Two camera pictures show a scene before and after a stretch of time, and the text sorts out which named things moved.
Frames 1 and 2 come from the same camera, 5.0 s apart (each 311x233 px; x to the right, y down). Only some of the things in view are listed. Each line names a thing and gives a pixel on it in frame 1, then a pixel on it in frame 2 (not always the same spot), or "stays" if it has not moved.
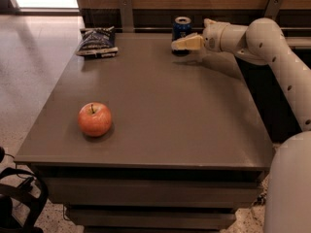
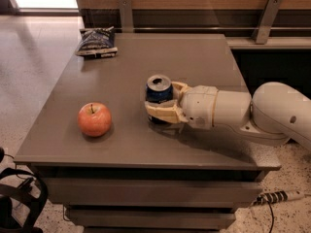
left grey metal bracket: x=127 y=14 stays
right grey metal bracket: x=273 y=7 stays
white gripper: x=212 y=38 to x=198 y=106
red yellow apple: x=94 y=119 stays
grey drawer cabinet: x=149 y=141 stays
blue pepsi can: x=181 y=28 to x=159 y=89
